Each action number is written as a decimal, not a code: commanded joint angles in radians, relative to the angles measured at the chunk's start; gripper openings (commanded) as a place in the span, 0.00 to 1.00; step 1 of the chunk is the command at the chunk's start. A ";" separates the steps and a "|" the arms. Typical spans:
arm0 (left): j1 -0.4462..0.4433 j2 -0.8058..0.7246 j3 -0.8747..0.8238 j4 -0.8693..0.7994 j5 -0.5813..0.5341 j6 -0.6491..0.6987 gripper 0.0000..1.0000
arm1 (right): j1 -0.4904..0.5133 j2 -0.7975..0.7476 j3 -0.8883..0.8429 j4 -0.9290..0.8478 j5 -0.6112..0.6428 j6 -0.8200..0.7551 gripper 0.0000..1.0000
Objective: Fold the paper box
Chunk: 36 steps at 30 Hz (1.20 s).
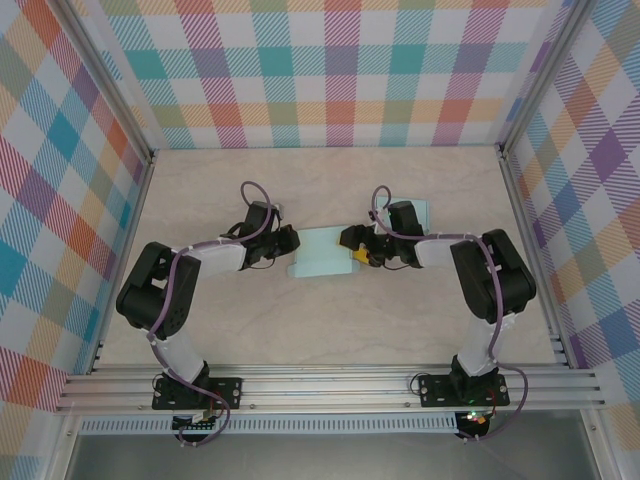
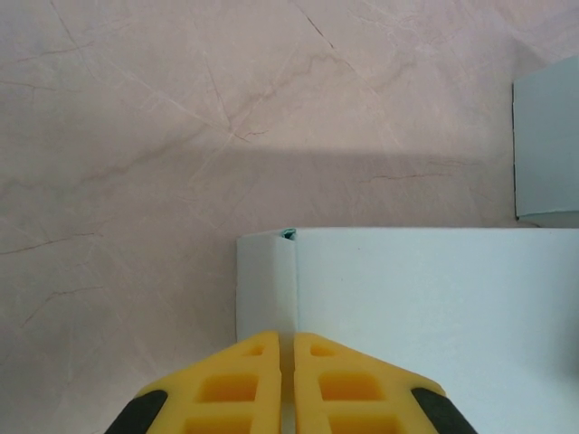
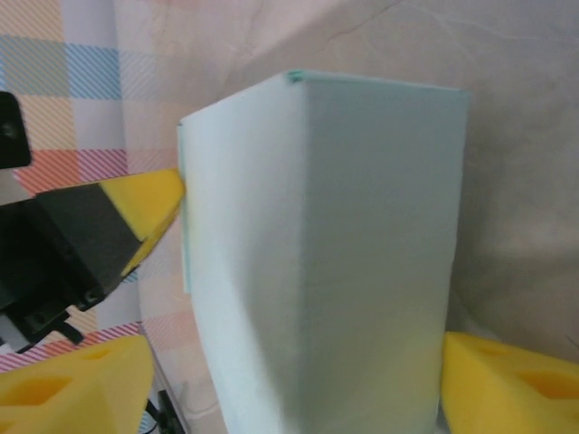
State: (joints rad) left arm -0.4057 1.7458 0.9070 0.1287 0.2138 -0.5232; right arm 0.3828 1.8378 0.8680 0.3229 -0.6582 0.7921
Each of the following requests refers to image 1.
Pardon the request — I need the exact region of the light teal paper box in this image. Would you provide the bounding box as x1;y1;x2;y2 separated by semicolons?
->
285;225;362;280
374;195;432;236

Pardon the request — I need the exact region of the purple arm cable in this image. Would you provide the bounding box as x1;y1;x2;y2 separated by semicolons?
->
370;185;530;444
147;180;281;449

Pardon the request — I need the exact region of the aluminium corner post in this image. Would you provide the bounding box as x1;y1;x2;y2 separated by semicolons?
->
62;0;156;164
497;0;579;159

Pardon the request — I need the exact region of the aluminium side rail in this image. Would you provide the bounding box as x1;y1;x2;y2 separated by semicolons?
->
498;149;572;371
88;149;157;376

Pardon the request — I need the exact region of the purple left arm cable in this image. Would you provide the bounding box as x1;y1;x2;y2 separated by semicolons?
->
147;180;281;449

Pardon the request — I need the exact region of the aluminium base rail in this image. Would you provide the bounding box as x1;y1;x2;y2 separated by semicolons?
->
54;363;607;416

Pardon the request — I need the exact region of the slotted white cable duct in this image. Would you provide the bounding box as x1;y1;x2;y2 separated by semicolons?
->
79;417;459;435

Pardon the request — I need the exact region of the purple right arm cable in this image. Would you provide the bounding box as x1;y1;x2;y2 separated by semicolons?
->
370;185;530;444

